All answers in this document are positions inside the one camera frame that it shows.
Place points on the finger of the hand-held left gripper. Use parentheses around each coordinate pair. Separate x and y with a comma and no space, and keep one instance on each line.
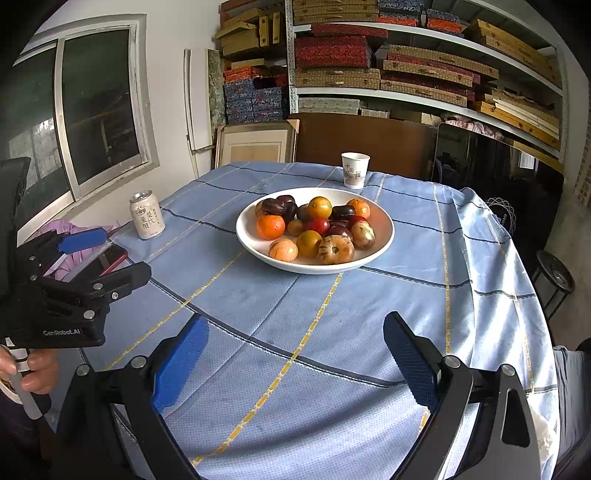
(85,240)
(129,277)

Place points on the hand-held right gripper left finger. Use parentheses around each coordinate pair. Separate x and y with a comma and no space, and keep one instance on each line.
(182,364)

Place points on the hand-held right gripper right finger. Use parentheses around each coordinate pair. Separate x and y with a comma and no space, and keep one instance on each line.
(411,360)

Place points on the white oval plate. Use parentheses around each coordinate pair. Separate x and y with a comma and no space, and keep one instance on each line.
(369,254)

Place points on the large striped tan passion fruit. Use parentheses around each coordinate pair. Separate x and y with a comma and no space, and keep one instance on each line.
(335,249)

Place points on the speckled tan passion fruit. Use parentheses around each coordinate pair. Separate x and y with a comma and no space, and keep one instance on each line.
(363,234)

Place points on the red tomato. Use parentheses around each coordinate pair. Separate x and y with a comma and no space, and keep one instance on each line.
(358,220)
(318,225)

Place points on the orange tan passion fruit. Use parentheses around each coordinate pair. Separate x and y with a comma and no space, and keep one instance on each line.
(283,249)

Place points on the large orange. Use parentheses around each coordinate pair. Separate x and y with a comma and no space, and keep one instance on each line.
(358,208)

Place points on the dark purple passion fruit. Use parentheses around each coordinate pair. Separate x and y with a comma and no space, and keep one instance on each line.
(274,208)
(287,199)
(342,212)

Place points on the small yellow orange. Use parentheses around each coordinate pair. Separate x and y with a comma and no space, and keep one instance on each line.
(295,227)

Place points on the small dark plum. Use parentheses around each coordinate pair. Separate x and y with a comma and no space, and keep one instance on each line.
(302,212)

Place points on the person's left forearm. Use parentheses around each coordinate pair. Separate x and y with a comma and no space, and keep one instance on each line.
(18,438)

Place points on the person's left hand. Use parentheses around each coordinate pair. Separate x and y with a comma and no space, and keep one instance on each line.
(37,369)

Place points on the red phone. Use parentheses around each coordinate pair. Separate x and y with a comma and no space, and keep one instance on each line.
(111,261)

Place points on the purple cloth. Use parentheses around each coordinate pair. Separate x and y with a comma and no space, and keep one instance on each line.
(55,228)

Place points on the white beverage can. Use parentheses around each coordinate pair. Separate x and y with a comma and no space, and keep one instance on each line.
(147,217)

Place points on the blue checked tablecloth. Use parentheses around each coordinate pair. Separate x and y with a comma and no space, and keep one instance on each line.
(323,346)

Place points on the white plastic bag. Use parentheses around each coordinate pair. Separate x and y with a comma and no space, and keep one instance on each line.
(545,429)

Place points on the person's leg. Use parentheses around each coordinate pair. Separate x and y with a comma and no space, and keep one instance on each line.
(572,392)

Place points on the black round stool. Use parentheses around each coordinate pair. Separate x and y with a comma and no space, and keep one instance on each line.
(556,277)

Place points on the white printed paper cup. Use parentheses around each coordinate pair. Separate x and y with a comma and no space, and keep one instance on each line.
(355,170)

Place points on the green marbled board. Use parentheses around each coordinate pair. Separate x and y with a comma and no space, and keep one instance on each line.
(214,87)

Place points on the stack of blue patterned boxes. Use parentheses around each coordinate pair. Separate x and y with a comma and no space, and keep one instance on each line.
(249,99)

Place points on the glossy black panel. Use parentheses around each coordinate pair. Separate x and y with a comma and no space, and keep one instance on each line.
(480,157)

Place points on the brown board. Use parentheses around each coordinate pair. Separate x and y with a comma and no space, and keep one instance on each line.
(364,134)

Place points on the tan lattice panel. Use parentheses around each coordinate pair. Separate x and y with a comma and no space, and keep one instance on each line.
(582,180)

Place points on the shelf with stacked boxes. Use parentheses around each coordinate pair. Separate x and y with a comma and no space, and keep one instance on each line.
(332,76)

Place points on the window with white frame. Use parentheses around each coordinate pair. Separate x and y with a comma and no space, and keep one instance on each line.
(97,101)

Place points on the white wall strip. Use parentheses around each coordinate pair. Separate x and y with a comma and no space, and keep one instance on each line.
(188,101)

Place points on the wooden picture frame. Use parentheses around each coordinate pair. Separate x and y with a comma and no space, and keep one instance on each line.
(254,145)

